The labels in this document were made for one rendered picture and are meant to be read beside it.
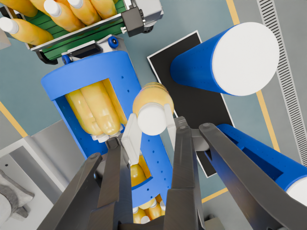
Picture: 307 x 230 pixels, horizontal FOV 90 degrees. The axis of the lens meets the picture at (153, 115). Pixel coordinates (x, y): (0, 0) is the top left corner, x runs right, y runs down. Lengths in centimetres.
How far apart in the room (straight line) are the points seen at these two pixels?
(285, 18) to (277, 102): 88
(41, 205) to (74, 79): 60
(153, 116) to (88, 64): 28
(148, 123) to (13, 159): 68
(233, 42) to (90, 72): 53
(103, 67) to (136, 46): 124
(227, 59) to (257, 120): 158
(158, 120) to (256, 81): 62
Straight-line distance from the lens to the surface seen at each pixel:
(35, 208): 91
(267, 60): 80
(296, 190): 116
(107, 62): 45
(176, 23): 176
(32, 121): 205
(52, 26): 85
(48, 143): 95
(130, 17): 68
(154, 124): 20
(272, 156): 127
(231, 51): 71
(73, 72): 44
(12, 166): 83
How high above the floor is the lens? 165
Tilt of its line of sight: 75 degrees down
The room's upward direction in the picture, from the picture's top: 161 degrees clockwise
